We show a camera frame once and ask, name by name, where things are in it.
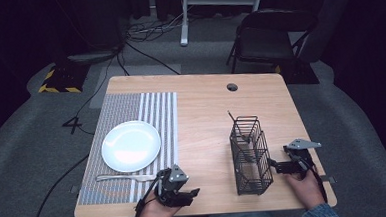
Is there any long black floor cable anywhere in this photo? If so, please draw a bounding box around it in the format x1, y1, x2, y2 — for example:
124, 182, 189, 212
25, 153, 94, 217

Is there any silver fork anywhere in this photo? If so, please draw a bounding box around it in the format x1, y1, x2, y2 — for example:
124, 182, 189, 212
95, 170, 158, 185

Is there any white round plate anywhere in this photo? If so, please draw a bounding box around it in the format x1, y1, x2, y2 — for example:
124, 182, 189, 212
99, 118, 164, 175

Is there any right hand-held gripper cable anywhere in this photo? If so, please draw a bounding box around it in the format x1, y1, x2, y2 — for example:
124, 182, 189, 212
303, 161, 329, 206

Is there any black folding chair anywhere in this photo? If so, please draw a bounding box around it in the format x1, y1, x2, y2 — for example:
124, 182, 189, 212
223, 6, 322, 76

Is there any person's right hand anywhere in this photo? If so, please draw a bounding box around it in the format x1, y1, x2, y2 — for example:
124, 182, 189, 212
286, 172, 326, 213

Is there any bundle of floor cables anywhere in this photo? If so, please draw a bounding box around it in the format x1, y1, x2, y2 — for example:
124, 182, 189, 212
123, 12, 186, 44

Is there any person's left hand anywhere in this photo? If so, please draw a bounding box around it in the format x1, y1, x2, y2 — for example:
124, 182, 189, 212
135, 196, 182, 217

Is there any black wire cutlery basket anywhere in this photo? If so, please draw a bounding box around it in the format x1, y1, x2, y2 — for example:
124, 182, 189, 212
227, 113, 276, 198

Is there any black yellow striped stand base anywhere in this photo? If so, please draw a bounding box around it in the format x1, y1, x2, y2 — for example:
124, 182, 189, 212
35, 61, 92, 97

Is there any dark stand base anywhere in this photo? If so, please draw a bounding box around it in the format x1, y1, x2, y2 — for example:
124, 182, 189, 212
274, 61, 321, 87

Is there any dark-handled utensil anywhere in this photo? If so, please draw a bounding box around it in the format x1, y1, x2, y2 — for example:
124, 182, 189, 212
226, 109, 252, 145

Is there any left hand-held gripper cable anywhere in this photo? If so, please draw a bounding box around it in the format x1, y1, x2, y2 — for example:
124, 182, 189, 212
126, 175, 165, 217

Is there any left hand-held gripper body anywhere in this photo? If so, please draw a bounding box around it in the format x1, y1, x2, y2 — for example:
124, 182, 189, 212
152, 163, 191, 209

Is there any hand-held gripper cable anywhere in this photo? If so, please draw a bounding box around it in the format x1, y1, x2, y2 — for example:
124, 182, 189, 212
126, 175, 165, 217
303, 161, 329, 206

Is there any grey white striped placemat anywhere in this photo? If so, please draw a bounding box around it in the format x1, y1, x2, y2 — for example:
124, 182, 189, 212
71, 89, 184, 207

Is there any thin black floor cable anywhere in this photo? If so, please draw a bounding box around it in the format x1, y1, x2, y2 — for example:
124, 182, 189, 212
72, 53, 125, 138

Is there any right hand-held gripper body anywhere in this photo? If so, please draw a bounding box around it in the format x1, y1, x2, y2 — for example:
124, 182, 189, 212
282, 137, 324, 181

